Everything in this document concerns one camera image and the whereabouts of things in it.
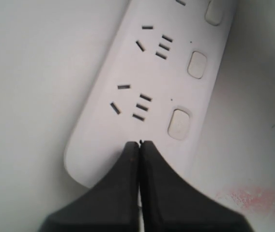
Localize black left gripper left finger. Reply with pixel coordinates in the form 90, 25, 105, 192
40, 142, 139, 232

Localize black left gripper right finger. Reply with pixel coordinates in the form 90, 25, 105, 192
140, 141, 251, 232

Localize white five-socket power strip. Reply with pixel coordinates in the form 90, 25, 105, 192
64, 0, 237, 188

